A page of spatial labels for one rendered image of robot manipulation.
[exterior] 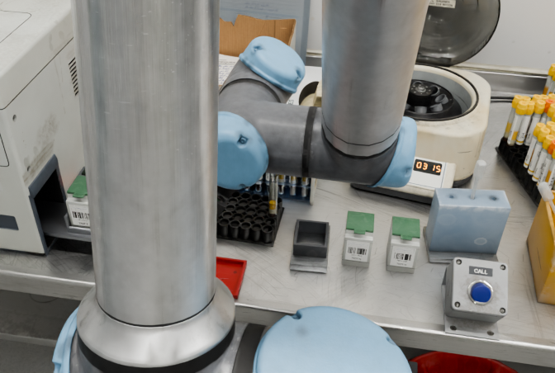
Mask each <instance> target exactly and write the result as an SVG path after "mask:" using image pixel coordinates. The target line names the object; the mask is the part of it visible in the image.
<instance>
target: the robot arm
mask: <svg viewBox="0 0 555 373"><path fill-rule="evenodd" d="M70 2H71V12H72V22H73V32H74V50H75V59H76V69H77V79H78V97H79V107H80V116H81V126H82V136H83V154H84V163H85V173H86V185H87V194H88V211H89V220H90V230H91V240H92V258H93V268H94V277H95V286H94V287H93V288H92V289H91V290H90V291H89V292H88V293H87V294H86V295H85V296H84V297H83V299H82V301H81V303H80V305H79V307H78V308H77V309H76V310H75V311H74V312H73V313H72V314H71V315H70V316H69V318H68V320H67V321H66V323H65V325H64V327H63V329H62V331H61V333H60V335H59V338H58V341H57V343H56V346H55V351H54V355H53V360H52V362H53V363H54V364H55V371H54V373H412V372H411V369H410V366H409V363H408V361H407V360H406V357H405V355H404V354H403V352H402V351H401V349H400V348H399V347H398V346H397V345H396V344H395V343H394V342H393V341H392V340H391V338H390V337H389V335H388V334H387V333H386V332H385V331H384V330H383V329H382V328H380V327H379V326H378V325H376V324H375V323H374V322H373V321H371V320H370V319H367V318H365V317H363V316H362V315H360V314H357V313H354V312H353V311H350V310H347V309H341V308H338V307H332V306H311V307H306V308H303V309H299V310H298V311H297V312H296V313H295V314H294V315H292V316H289V315H285V316H284V317H282V318H280V319H279V320H278V321H277V322H276V323H275V324H274V325H273V326H266V325H261V324H256V323H246V322H240V321H235V301H234V297H233V295H232V294H231V292H230V290H229V288H228V287H227V286H226V285H225V284H224V283H223V282H222V281H221V280H220V279H218V278H217V277H216V219H217V218H218V217H219V216H220V214H221V213H222V211H223V210H224V209H225V208H226V205H227V202H228V200H229V199H230V197H231V196H232V194H233V193H234V192H235V190H239V189H242V188H244V187H251V186H252V185H253V184H255V183H256V182H257V181H258V180H259V179H260V178H261V176H262V175H264V173H272V174H279V175H286V176H293V177H308V178H315V179H322V180H329V181H336V182H348V183H355V184H363V185H366V186H367V187H395V188H399V187H404V186H405V185H406V184H407V183H408V182H409V180H410V178H411V174H412V169H413V165H414V161H415V149H416V140H417V124H416V123H415V121H414V120H413V119H411V118H410V117H405V116H403V114H404V110H405V107H406V100H407V97H408V92H409V89H410V82H411V79H412V74H413V71H414V67H415V61H416V56H417V53H418V49H419V45H420V39H421V35H422V31H423V27H424V23H425V17H426V13H427V9H428V5H429V0H322V80H321V107H318V106H300V105H293V104H287V102H288V100H289V98H290V97H291V96H292V94H295V93H296V92H297V88H298V86H299V85H300V83H301V81H302V80H303V78H304V77H305V74H306V69H305V65H304V64H303V62H302V60H301V58H300V56H299V55H298V54H297V53H296V52H295V51H294V50H293V49H292V48H291V47H290V46H288V45H286V44H284V43H283V42H281V41H280V40H277V39H275V38H272V37H268V36H260V37H257V38H255V39H253V40H252V41H251V42H250V44H249V45H248V47H247V48H246V49H245V51H244V53H242V54H240V56H239V60H238V61H237V63H236V64H235V66H234V67H233V68H232V70H231V72H230V74H229V75H228V77H227V78H226V80H225V81H224V83H223V84H222V86H221V88H220V89H219V44H220V0H70ZM220 201H223V202H220ZM217 212H218V213H217Z"/></svg>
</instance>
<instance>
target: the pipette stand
mask: <svg viewBox="0 0 555 373"><path fill-rule="evenodd" d="M471 194H472V189H458V188H439V187H435V189H434V196H433V200H432V204H431V208H430V212H429V218H428V223H427V226H424V228H423V231H424V236H425V243H426V247H427V251H428V255H429V261H430V262H449V263H451V262H452V260H453V259H454V258H456V257H465V258H471V259H478V260H485V261H492V262H499V261H498V258H497V256H496V253H497V250H498V247H499V245H500V241H501V237H502V234H503V232H504V229H505V225H506V222H507V220H508V217H509V214H510V210H511V208H510V204H509V202H508V199H507V197H506V194H505V191H497V190H477V189H476V193H475V196H474V199H471V198H470V197H471Z"/></svg>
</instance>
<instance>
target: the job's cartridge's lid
mask: <svg viewBox="0 0 555 373"><path fill-rule="evenodd" d="M67 193H68V194H73V197H77V198H84V196H87V195H88V194H87V185H86V177H85V176H77V177H76V179H75V180H74V182H73V184H72V185H71V186H70V188H69V189H68V190H67Z"/></svg>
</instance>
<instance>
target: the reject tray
mask: <svg viewBox="0 0 555 373"><path fill-rule="evenodd" d="M246 266H247V261H246V260H240V259H234V258H227V257H216V277H217V278H218V279H220V280H221V281H222V282H223V283H224V284H225V285H226V286H227V287H228V288H229V290H230V292H231V294H232V295H233V297H234V299H238V296H239V292H240V287H241V284H242V280H243V278H244V272H245V269H246Z"/></svg>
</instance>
